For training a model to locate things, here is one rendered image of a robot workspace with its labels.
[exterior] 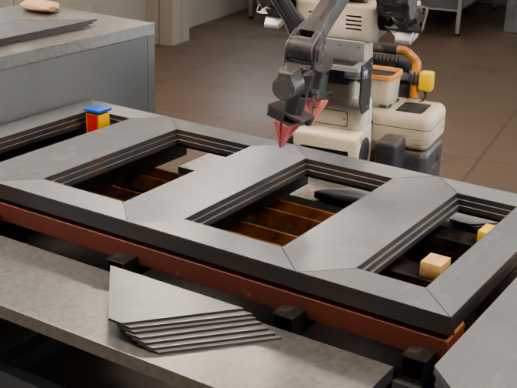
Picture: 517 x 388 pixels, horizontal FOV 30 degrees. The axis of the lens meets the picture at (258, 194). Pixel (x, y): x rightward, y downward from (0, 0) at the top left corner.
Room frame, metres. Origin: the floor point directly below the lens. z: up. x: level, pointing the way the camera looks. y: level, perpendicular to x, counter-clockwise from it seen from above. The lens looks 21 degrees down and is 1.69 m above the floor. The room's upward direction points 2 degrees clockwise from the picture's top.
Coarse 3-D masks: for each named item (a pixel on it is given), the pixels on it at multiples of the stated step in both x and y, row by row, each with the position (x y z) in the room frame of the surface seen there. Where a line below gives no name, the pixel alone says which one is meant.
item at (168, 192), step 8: (152, 192) 2.22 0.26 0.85; (160, 192) 2.23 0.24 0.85; (168, 192) 2.23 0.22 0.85; (176, 192) 2.23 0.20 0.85; (184, 192) 2.23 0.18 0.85; (192, 192) 2.23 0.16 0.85; (176, 200) 2.18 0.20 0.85; (184, 200) 2.18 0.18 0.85; (192, 200) 2.18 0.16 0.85; (200, 200) 2.18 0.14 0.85; (208, 200) 2.18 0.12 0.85; (216, 200) 2.19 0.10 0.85
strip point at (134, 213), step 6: (126, 204) 2.14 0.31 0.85; (126, 210) 2.10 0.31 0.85; (132, 210) 2.10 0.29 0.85; (138, 210) 2.10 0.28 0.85; (144, 210) 2.10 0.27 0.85; (150, 210) 2.11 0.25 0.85; (126, 216) 2.06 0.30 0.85; (132, 216) 2.06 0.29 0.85; (138, 216) 2.06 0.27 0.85; (144, 216) 2.07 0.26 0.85; (150, 216) 2.07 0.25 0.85; (156, 216) 2.07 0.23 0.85; (162, 216) 2.07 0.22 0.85; (168, 216) 2.07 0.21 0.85; (174, 216) 2.07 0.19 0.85
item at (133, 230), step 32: (64, 128) 2.83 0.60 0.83; (96, 160) 2.47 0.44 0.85; (128, 160) 2.56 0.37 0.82; (0, 192) 2.25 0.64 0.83; (256, 192) 2.31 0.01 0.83; (96, 224) 2.08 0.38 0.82; (128, 224) 2.03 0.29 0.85; (416, 224) 2.09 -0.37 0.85; (192, 256) 1.94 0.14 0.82; (224, 256) 1.89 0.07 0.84; (384, 256) 1.93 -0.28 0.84; (512, 256) 1.92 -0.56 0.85; (320, 288) 1.77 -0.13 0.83; (480, 288) 1.75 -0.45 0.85; (416, 320) 1.66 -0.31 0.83; (448, 320) 1.62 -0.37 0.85
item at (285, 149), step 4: (264, 148) 2.62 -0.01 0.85; (268, 148) 2.62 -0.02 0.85; (272, 148) 2.62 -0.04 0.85; (276, 148) 2.62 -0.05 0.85; (280, 148) 2.62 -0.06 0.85; (284, 148) 2.62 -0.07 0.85; (288, 148) 2.62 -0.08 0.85; (292, 148) 2.62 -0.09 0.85; (284, 152) 2.58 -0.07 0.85; (288, 152) 2.58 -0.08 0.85; (292, 152) 2.58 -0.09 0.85; (296, 152) 2.58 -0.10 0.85; (300, 152) 2.58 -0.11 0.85; (300, 156) 2.55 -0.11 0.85; (304, 156) 2.55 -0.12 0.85
